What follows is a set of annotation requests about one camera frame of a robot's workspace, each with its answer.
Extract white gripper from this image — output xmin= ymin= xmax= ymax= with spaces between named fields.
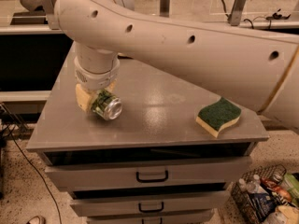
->
xmin=74 ymin=58 xmax=120 ymax=113

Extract green soda can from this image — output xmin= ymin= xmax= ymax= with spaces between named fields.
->
xmin=92 ymin=90 xmax=122 ymax=120

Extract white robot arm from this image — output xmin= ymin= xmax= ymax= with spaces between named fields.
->
xmin=54 ymin=0 xmax=299 ymax=132

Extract grey drawer cabinet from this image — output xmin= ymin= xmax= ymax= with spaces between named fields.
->
xmin=27 ymin=52 xmax=268 ymax=224

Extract green and yellow sponge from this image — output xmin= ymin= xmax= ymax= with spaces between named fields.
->
xmin=195 ymin=97 xmax=241 ymax=138

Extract shoe tip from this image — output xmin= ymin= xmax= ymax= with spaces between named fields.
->
xmin=26 ymin=216 xmax=46 ymax=224

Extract clear plastic water bottle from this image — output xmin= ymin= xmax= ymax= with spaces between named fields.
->
xmin=246 ymin=175 xmax=266 ymax=194

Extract blue snack bag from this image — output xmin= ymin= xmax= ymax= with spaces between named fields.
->
xmin=249 ymin=193 xmax=276 ymax=221

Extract red snack package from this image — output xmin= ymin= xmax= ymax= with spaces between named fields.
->
xmin=261 ymin=177 xmax=292 ymax=202

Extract green snack package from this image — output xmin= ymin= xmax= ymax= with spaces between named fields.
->
xmin=281 ymin=173 xmax=299 ymax=199

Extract yellow snack bag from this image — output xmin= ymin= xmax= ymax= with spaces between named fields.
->
xmin=277 ymin=205 xmax=299 ymax=224

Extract black floor cable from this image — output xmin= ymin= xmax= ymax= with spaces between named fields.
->
xmin=3 ymin=124 xmax=64 ymax=224

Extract top drawer black handle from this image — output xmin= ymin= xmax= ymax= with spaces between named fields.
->
xmin=135 ymin=171 xmax=169 ymax=183

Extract drawer black handle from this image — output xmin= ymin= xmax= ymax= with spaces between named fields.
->
xmin=138 ymin=202 xmax=164 ymax=214
xmin=141 ymin=217 xmax=164 ymax=224
xmin=135 ymin=171 xmax=169 ymax=183

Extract left metal bracket post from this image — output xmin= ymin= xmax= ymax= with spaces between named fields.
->
xmin=40 ymin=0 xmax=59 ymax=30

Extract metal bracket post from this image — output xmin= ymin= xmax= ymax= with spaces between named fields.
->
xmin=159 ymin=0 xmax=170 ymax=17
xmin=40 ymin=0 xmax=59 ymax=30
xmin=228 ymin=0 xmax=247 ymax=26

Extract middle metal bracket post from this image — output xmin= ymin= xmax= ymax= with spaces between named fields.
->
xmin=159 ymin=0 xmax=170 ymax=17

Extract middle drawer black handle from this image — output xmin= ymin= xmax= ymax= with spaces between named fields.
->
xmin=138 ymin=202 xmax=164 ymax=214

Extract bottom drawer black handle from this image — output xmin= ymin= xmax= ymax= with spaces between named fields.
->
xmin=141 ymin=217 xmax=164 ymax=224

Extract black cable on rail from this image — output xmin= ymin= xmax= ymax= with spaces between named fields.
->
xmin=218 ymin=0 xmax=286 ymax=30

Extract right metal bracket post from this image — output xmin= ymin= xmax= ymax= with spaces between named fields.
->
xmin=228 ymin=0 xmax=247 ymax=26

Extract wire basket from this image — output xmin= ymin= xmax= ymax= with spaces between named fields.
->
xmin=231 ymin=164 xmax=286 ymax=224

